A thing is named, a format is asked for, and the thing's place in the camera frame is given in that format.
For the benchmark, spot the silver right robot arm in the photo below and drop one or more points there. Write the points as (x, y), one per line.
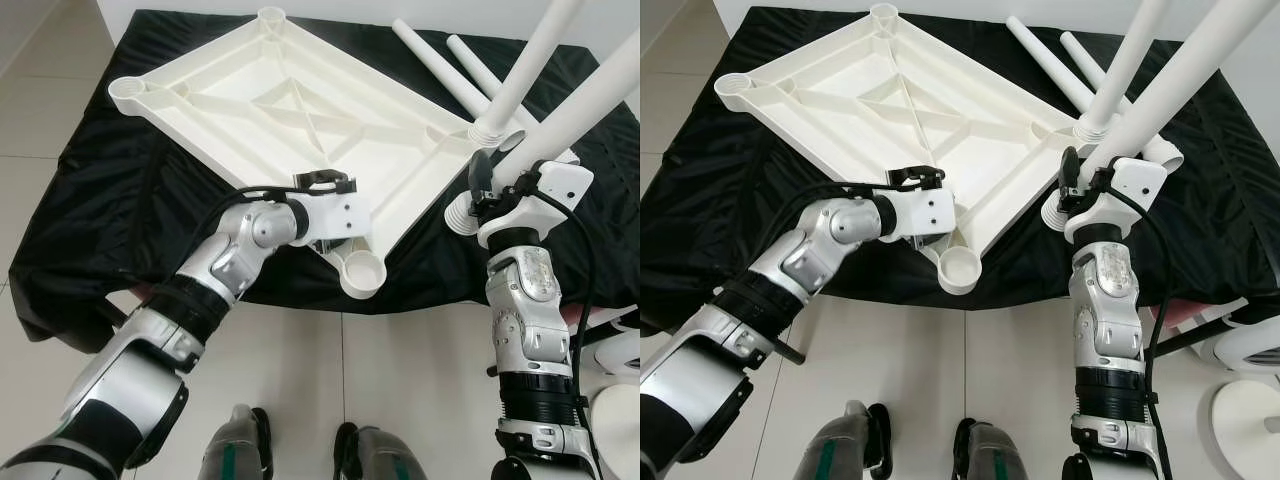
(1105, 320)
(525, 320)

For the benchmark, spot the grey robot left leg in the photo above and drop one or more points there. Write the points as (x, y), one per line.
(235, 450)
(845, 445)

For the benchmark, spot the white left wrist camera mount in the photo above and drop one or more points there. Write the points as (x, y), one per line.
(340, 215)
(925, 212)

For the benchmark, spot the grey robot right leg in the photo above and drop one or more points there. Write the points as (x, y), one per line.
(385, 458)
(990, 455)

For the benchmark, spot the white plastic children table top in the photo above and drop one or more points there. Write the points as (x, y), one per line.
(270, 110)
(870, 105)

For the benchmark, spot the grey robot leg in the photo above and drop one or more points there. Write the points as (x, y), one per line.
(845, 445)
(235, 450)
(385, 458)
(990, 455)

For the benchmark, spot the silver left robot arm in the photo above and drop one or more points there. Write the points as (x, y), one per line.
(760, 320)
(160, 330)

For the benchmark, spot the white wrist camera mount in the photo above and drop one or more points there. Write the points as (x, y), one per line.
(925, 212)
(340, 215)
(555, 190)
(1135, 185)

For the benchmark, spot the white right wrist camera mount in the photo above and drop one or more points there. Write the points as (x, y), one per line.
(1135, 185)
(555, 190)

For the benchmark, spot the black table cloth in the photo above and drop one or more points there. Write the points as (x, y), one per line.
(720, 200)
(100, 200)

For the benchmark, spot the white round base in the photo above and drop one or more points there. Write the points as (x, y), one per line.
(1245, 430)
(620, 430)

